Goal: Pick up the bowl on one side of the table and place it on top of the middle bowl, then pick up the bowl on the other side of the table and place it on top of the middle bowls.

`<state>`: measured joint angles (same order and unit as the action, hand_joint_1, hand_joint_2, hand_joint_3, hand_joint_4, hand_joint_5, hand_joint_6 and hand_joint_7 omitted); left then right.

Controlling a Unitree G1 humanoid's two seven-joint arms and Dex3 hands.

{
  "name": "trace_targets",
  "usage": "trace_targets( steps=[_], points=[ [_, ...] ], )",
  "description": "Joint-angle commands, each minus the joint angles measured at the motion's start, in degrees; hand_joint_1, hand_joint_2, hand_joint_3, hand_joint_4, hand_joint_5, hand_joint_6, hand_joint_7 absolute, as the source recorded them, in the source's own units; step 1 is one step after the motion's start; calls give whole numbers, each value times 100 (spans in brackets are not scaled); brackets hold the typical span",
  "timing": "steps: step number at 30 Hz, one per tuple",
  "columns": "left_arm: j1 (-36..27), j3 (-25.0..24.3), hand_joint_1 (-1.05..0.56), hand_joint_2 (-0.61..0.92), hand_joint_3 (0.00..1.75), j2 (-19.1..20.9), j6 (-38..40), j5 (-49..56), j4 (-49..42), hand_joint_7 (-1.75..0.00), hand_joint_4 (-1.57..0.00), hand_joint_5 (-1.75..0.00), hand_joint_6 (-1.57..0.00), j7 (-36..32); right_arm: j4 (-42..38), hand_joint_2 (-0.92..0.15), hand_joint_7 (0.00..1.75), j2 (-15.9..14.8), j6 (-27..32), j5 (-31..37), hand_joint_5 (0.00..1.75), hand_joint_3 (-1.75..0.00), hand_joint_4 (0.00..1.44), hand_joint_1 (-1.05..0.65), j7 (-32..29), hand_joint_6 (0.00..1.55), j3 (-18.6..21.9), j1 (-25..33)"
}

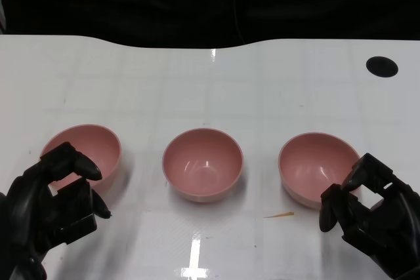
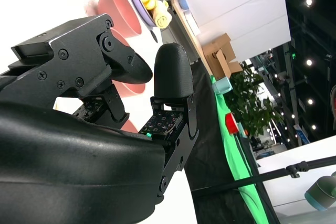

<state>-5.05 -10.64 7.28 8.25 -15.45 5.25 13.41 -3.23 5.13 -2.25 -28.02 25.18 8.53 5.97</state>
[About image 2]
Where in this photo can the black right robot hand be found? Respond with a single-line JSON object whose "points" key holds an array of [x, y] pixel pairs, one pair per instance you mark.
{"points": [[65, 155]]}

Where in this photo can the wooden desk top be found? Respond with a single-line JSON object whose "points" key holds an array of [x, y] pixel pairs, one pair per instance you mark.
{"points": [[189, 32]]}

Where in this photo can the black backdrop cloth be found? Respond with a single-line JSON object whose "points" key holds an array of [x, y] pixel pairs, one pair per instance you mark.
{"points": [[204, 129]]}

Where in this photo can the black round table grommet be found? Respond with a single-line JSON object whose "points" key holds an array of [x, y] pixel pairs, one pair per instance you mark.
{"points": [[154, 36]]}

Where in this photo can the gray drawer cabinet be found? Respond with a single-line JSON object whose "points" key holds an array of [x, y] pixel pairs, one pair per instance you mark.
{"points": [[178, 37]]}

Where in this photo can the green cloth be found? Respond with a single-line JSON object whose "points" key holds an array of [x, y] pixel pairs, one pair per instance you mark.
{"points": [[231, 150]]}

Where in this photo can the purple plate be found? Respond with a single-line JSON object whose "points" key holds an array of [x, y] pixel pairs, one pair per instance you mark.
{"points": [[136, 6]]}

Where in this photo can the beige spiral bread roll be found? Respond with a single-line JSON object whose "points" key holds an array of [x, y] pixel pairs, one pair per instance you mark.
{"points": [[162, 19]]}

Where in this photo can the red cup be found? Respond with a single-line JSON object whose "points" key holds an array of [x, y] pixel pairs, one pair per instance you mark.
{"points": [[232, 123]]}

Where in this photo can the teal cup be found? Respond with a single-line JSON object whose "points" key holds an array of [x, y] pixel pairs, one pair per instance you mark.
{"points": [[222, 85]]}

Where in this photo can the brown cardboard box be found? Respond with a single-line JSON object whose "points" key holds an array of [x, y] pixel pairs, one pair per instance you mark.
{"points": [[223, 53]]}

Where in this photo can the green leafy plant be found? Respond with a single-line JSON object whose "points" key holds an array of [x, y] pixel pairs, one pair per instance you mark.
{"points": [[252, 103]]}

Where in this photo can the black tripod pole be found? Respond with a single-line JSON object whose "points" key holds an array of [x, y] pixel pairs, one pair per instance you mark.
{"points": [[262, 178]]}

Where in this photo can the white foam board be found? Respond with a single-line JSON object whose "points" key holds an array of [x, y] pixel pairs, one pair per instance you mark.
{"points": [[236, 6]]}

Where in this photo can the round ceiling spotlight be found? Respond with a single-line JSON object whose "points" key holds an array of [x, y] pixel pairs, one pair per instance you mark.
{"points": [[310, 101], [309, 62], [309, 1]]}

